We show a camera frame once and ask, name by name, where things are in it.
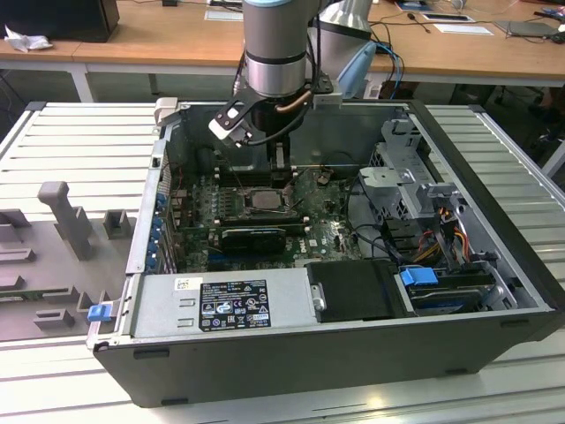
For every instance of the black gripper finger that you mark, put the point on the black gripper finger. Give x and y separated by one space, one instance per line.
281 179

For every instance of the silver CPU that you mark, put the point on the silver CPU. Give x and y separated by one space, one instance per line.
265 199

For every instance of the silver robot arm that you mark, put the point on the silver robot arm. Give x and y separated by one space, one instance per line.
273 44

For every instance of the black RAM slot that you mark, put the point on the black RAM slot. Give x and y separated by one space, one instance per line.
260 173
265 219
260 182
260 177
265 225
260 168

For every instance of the CPU socket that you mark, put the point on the CPU socket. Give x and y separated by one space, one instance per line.
246 203

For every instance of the round coin battery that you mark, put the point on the round coin battery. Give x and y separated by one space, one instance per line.
322 177

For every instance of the green motherboard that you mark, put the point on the green motherboard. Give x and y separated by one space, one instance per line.
326 229

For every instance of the black graphics card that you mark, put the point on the black graphics card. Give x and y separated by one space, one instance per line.
251 240

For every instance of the pale blue teach pendant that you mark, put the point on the pale blue teach pendant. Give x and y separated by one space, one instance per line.
355 66

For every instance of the silver rear port block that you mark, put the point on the silver rear port block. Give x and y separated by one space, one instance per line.
177 212

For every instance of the metal drive cage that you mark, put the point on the metal drive cage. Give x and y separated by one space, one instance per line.
397 185

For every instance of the blue card retention clip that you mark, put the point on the blue card retention clip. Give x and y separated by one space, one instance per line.
155 240
161 202
158 222
152 260

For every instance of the blue disk carrier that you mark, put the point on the blue disk carrier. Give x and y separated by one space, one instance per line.
417 277

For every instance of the blue book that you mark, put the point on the blue book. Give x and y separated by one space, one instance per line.
412 5

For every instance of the silver power supply unit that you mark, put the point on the silver power supply unit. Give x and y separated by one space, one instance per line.
154 309

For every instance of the long wooden desk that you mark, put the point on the long wooden desk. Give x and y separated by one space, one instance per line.
441 53

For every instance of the black grey PC case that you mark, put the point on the black grey PC case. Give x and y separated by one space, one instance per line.
309 375

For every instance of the white framed tablet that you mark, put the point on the white framed tablet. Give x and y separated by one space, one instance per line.
446 17

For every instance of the hard disk drive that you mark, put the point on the hard disk drive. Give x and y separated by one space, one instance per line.
446 300

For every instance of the white keyboard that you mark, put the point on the white keyboard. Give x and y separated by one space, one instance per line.
463 29

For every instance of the blue plastic latch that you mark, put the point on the blue plastic latch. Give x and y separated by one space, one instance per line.
99 312

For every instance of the grey parts rack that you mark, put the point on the grey parts rack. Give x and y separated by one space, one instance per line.
66 265

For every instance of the black box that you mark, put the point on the black box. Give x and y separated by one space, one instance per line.
57 17

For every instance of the crumpled white paper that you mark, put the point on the crumpled white paper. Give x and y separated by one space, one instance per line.
26 42

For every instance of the grey laptop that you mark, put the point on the grey laptop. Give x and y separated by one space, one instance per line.
529 28

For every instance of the green RAM stick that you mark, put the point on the green RAM stick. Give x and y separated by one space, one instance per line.
22 293

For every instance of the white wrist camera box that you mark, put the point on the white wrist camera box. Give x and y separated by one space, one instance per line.
220 129

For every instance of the silver wrist camera bar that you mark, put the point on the silver wrist camera bar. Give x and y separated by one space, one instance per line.
326 100

